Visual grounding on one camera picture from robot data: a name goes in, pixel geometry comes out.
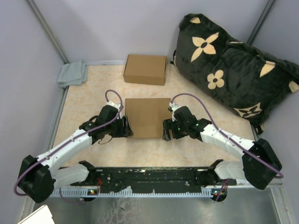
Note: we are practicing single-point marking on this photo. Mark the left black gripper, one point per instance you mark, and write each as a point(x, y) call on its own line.
point(125, 131)

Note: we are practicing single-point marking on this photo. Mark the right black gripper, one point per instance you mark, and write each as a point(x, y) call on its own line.
point(168, 124)

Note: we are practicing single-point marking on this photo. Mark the brown cardboard box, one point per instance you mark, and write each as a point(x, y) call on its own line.
point(145, 69)
point(146, 116)

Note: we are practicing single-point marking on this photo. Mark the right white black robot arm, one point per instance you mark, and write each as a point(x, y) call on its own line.
point(257, 162)

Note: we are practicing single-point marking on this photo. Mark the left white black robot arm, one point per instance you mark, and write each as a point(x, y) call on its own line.
point(40, 176)

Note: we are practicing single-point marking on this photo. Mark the grey folded cloth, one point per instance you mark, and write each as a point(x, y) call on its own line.
point(73, 74)

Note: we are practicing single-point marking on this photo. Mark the black plush flower cushion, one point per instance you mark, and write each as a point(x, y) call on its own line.
point(242, 78)

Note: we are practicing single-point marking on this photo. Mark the white board corner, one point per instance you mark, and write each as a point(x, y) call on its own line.
point(41, 216)

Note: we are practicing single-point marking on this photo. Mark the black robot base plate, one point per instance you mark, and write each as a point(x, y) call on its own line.
point(155, 181)

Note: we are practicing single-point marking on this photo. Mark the aluminium rail frame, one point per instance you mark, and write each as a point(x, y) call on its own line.
point(168, 196)

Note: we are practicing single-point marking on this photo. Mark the right grey corner post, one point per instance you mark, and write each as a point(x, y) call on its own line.
point(265, 13)

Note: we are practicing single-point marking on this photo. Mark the grey corner post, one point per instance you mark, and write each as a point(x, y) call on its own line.
point(47, 30)
point(265, 13)

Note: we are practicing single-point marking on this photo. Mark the left grey corner post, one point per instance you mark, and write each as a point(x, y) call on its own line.
point(47, 30)

